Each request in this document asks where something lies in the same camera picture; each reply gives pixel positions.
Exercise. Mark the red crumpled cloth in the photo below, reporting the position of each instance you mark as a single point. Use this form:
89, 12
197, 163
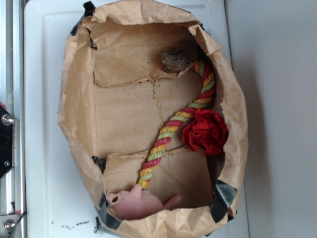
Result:
208, 131

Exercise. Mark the black metal bracket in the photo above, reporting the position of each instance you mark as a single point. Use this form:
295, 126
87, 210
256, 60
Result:
6, 140

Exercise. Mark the brown paper bag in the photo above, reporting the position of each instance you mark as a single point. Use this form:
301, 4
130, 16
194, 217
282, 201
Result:
115, 99

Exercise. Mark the pink plush toy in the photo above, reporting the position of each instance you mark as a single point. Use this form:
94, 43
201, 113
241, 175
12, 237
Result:
138, 204

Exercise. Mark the brown rough rock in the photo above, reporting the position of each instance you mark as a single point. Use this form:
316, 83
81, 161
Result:
175, 60

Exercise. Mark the aluminium frame rail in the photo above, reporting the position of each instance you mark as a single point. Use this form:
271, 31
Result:
13, 214

